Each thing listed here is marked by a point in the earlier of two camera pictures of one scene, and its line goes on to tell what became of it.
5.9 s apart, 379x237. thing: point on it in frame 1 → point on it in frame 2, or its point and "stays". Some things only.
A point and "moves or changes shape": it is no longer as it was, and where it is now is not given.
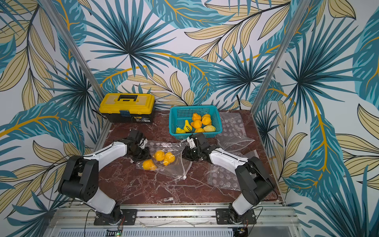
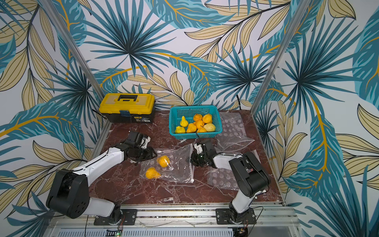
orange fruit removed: [196, 116] stays
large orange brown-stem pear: [206, 119] stays
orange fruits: [148, 164] → [151, 173]
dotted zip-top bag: [220, 177] stays
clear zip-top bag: [233, 138] stays
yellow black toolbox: [128, 107] stays
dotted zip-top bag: [167, 157] moves or changes shape
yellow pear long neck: [187, 128] → [184, 123]
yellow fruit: [199, 130] stays
